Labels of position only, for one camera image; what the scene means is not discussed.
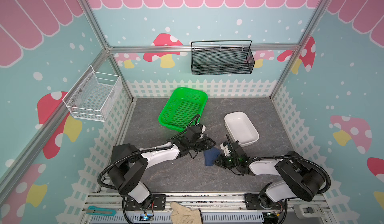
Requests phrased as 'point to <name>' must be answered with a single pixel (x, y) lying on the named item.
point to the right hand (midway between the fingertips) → (211, 161)
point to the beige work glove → (183, 215)
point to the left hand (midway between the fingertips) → (214, 147)
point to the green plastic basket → (183, 108)
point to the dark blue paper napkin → (210, 155)
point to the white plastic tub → (241, 127)
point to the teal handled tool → (93, 210)
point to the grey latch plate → (306, 210)
